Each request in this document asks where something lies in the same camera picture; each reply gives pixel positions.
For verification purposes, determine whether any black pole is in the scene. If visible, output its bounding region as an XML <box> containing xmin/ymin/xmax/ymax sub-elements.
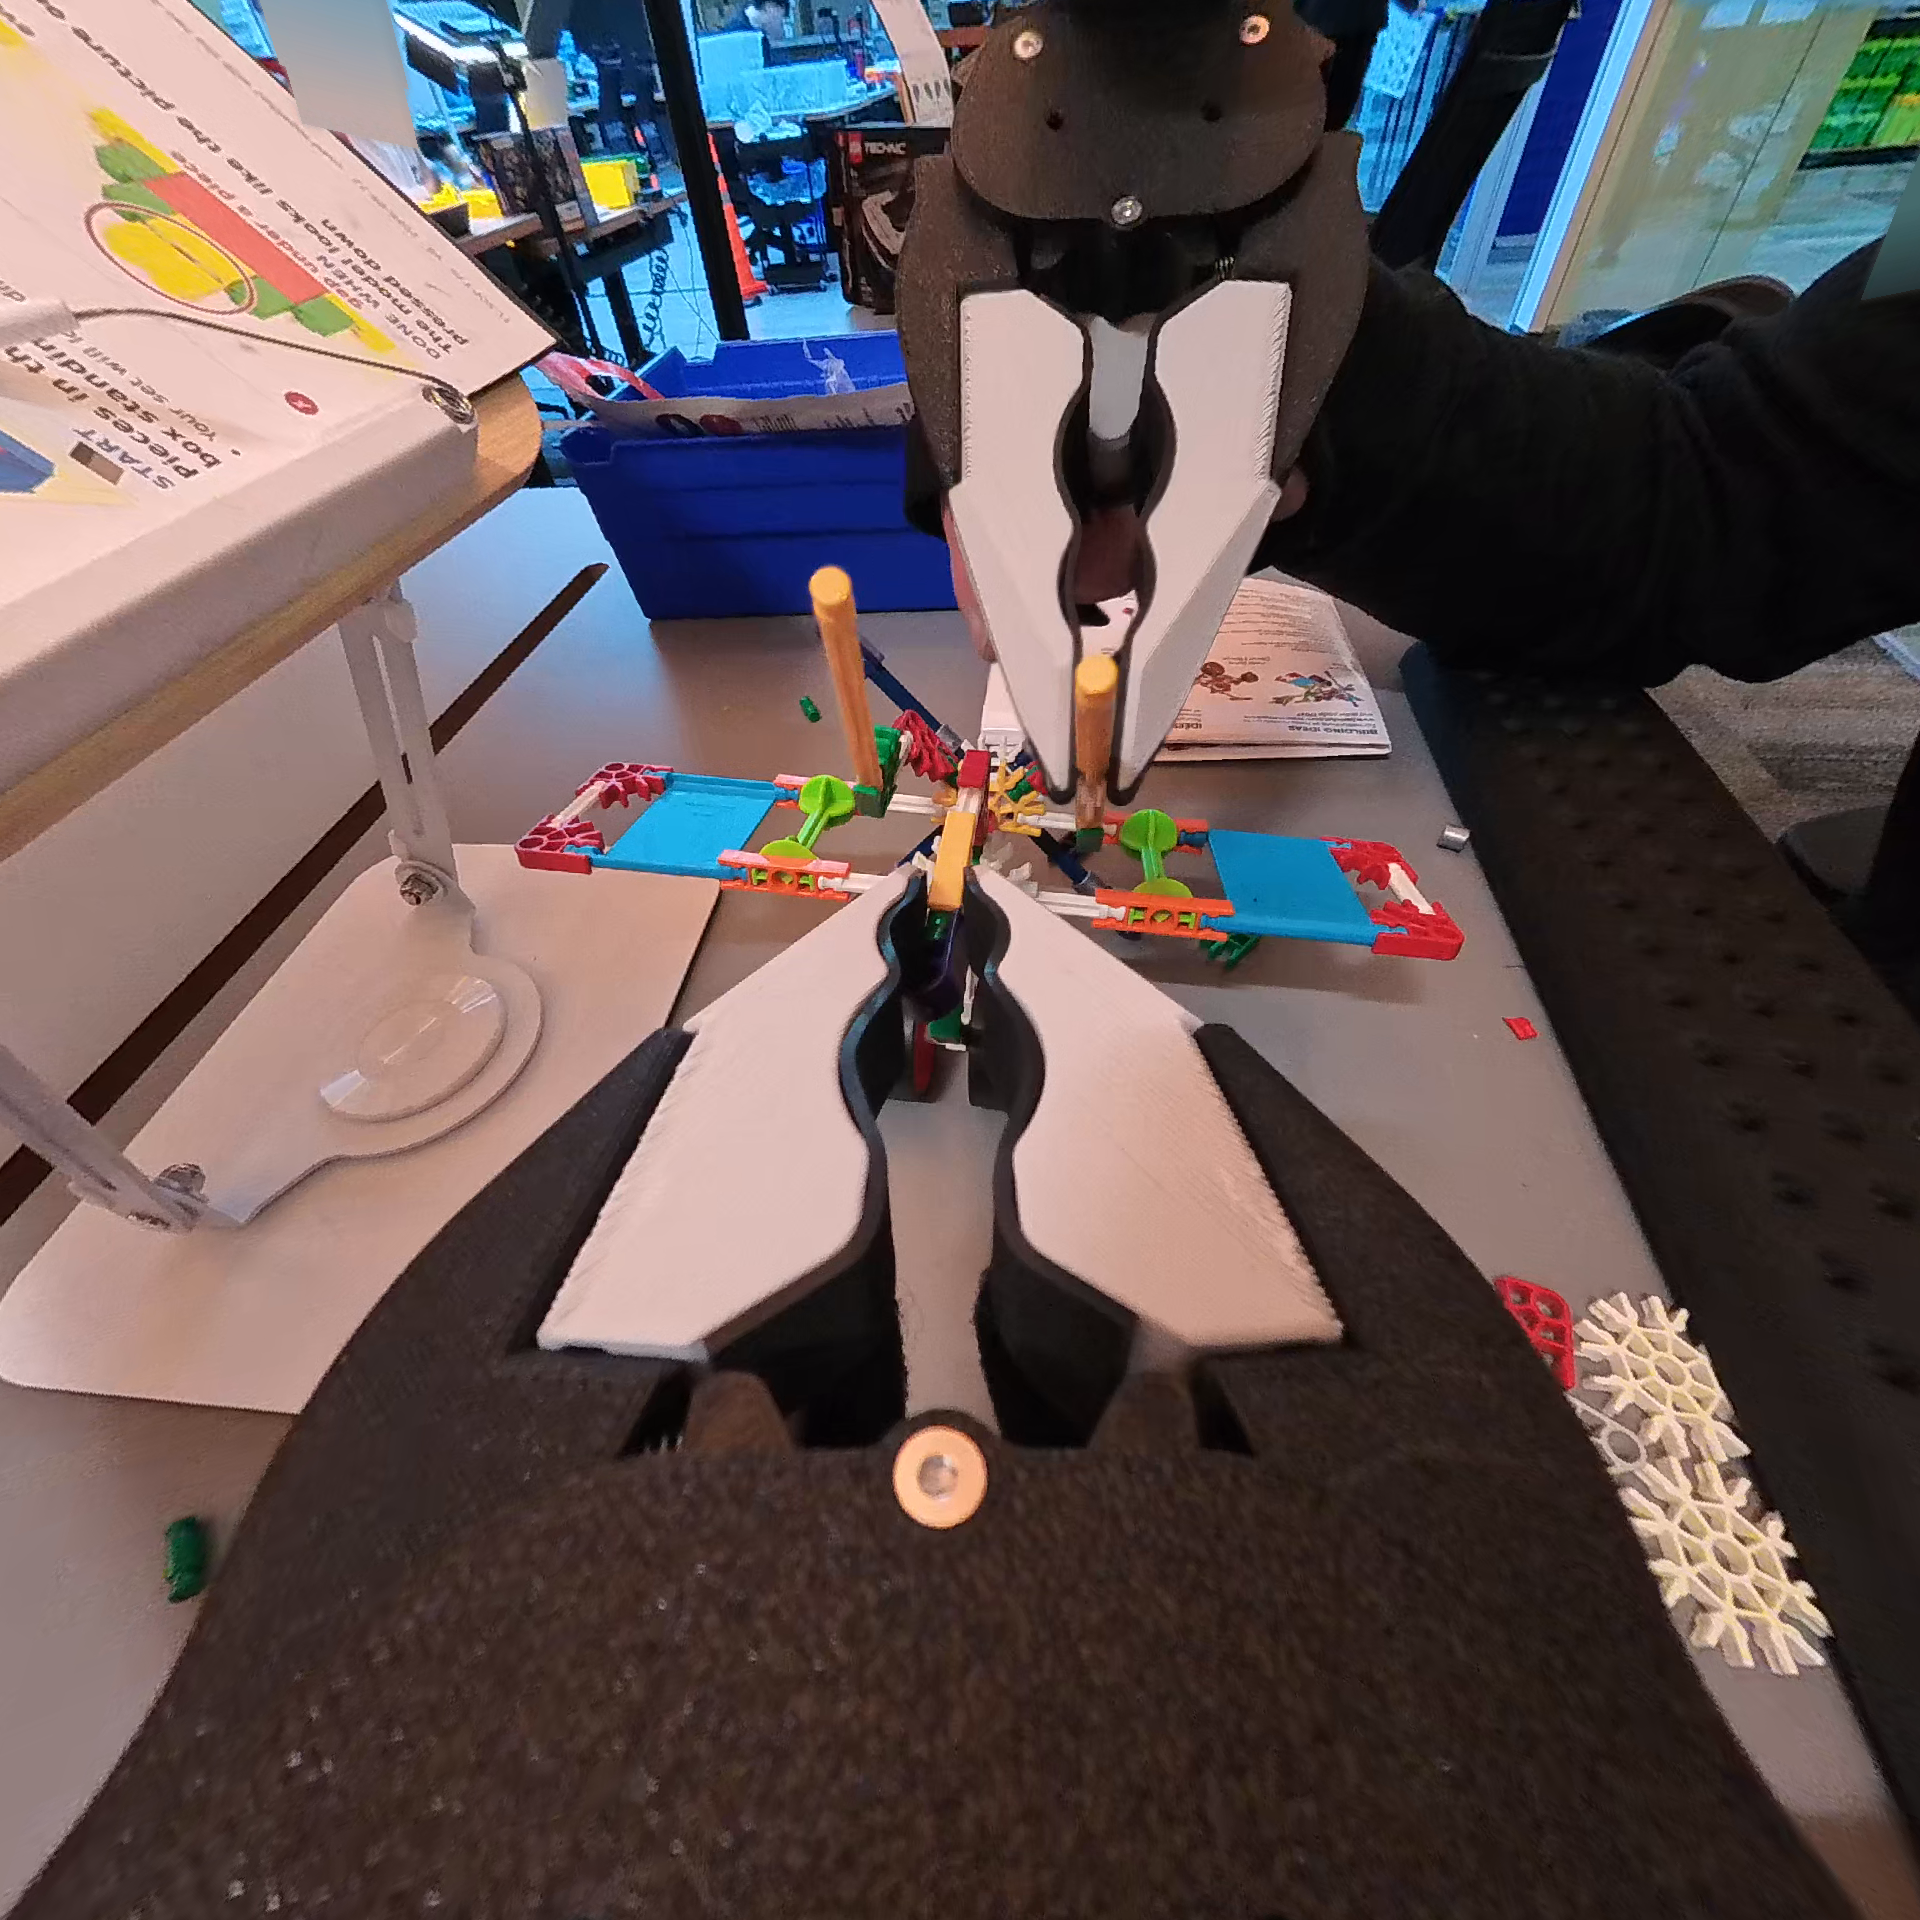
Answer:
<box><xmin>648</xmin><ymin>0</ymin><xmax>751</xmax><ymax>339</ymax></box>

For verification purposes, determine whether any printed instruction sheet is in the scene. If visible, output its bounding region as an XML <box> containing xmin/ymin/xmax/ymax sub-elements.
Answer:
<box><xmin>0</xmin><ymin>0</ymin><xmax>560</xmax><ymax>603</ymax></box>

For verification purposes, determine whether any blue plastic bin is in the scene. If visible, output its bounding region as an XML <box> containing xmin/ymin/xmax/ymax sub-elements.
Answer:
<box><xmin>560</xmin><ymin>333</ymin><xmax>963</xmax><ymax>623</ymax></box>

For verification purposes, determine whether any orange traffic cone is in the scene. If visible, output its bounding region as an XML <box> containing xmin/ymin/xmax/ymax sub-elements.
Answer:
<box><xmin>714</xmin><ymin>130</ymin><xmax>771</xmax><ymax>304</ymax></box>

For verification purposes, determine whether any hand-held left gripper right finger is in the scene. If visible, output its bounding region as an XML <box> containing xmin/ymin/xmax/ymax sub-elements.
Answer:
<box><xmin>964</xmin><ymin>863</ymin><xmax>1345</xmax><ymax>1449</ymax></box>

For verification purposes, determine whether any wooden and white book stand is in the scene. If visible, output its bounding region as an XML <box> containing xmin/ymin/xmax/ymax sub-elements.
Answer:
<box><xmin>0</xmin><ymin>299</ymin><xmax>725</xmax><ymax>1416</ymax></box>

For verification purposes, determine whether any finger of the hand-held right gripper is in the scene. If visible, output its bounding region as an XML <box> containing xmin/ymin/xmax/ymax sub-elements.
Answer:
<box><xmin>1117</xmin><ymin>279</ymin><xmax>1298</xmax><ymax>796</ymax></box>
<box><xmin>947</xmin><ymin>286</ymin><xmax>1100</xmax><ymax>798</ymax></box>

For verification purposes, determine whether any pale grey snowflake connector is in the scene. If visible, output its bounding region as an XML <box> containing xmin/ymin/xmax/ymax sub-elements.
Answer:
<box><xmin>1565</xmin><ymin>1400</ymin><xmax>1667</xmax><ymax>1488</ymax></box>

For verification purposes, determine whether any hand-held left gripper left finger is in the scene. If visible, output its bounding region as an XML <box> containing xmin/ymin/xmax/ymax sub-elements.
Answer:
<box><xmin>534</xmin><ymin>863</ymin><xmax>925</xmax><ymax>1449</ymax></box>

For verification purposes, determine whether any person's right forearm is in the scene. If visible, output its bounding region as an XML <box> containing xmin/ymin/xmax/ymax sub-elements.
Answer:
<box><xmin>1277</xmin><ymin>236</ymin><xmax>1920</xmax><ymax>691</ymax></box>

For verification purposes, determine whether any clear plastic bag red header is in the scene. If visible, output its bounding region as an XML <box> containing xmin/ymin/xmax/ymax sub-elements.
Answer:
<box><xmin>534</xmin><ymin>339</ymin><xmax>924</xmax><ymax>440</ymax></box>

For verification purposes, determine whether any white snowflake connector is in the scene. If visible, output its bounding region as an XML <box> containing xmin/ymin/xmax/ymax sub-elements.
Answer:
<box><xmin>1622</xmin><ymin>1469</ymin><xmax>1836</xmax><ymax>1678</ymax></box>
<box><xmin>1572</xmin><ymin>1293</ymin><xmax>1748</xmax><ymax>1459</ymax></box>

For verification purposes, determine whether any colourful construction toy plane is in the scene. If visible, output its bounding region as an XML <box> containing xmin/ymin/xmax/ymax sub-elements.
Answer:
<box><xmin>516</xmin><ymin>663</ymin><xmax>1462</xmax><ymax>1102</ymax></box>

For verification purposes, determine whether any person's right hand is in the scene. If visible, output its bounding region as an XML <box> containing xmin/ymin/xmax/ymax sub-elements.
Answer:
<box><xmin>943</xmin><ymin>494</ymin><xmax>1003</xmax><ymax>669</ymax></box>

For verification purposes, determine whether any yellow plastic rod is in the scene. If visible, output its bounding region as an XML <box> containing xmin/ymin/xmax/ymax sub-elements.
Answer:
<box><xmin>1070</xmin><ymin>648</ymin><xmax>1119</xmax><ymax>825</ymax></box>
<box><xmin>811</xmin><ymin>569</ymin><xmax>889</xmax><ymax>796</ymax></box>

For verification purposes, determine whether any red fan connector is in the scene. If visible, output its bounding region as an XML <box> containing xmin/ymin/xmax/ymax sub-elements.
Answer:
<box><xmin>1493</xmin><ymin>1276</ymin><xmax>1576</xmax><ymax>1389</ymax></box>

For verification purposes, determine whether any toy instruction booklet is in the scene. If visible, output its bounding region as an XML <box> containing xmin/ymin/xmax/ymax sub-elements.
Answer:
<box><xmin>1167</xmin><ymin>581</ymin><xmax>1398</xmax><ymax>759</ymax></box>

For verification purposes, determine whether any black toy box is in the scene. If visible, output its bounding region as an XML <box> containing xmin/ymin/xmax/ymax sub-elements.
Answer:
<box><xmin>831</xmin><ymin>126</ymin><xmax>963</xmax><ymax>308</ymax></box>

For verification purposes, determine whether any black perforated pad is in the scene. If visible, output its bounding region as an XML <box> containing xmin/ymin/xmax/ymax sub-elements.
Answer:
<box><xmin>1404</xmin><ymin>647</ymin><xmax>1920</xmax><ymax>1827</ymax></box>

